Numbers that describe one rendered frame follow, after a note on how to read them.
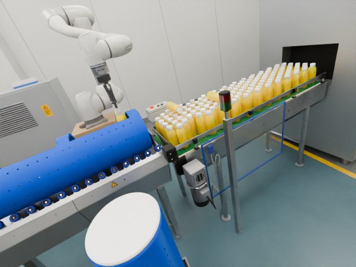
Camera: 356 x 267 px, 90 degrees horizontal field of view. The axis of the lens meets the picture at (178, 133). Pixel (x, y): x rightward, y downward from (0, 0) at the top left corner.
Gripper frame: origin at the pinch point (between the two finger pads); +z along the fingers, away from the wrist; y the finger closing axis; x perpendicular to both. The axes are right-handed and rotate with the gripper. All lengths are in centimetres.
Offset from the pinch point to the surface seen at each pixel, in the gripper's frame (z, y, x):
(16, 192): 16, 20, -59
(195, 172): 42, 41, 24
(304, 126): 76, 26, 157
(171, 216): 97, 15, 6
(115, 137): 10.9, 17.7, -8.2
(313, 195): 127, 57, 130
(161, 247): 32, 75, -10
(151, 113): 19.6, -18.9, 25.6
